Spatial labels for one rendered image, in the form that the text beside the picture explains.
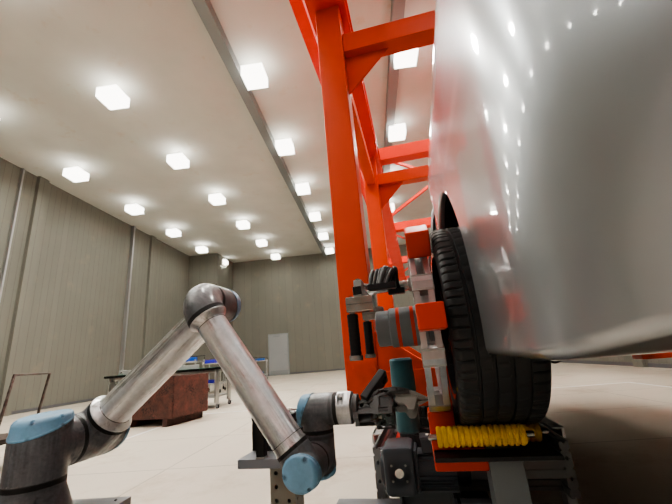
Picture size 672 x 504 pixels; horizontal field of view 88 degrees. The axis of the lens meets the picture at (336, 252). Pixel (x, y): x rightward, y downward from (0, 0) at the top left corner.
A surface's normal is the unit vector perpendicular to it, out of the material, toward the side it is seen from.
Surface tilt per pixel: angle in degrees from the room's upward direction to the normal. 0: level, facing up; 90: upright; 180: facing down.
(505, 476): 90
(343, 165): 90
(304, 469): 94
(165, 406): 90
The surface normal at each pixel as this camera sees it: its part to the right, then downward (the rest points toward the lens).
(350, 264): -0.22, -0.26
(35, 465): 0.61, -0.26
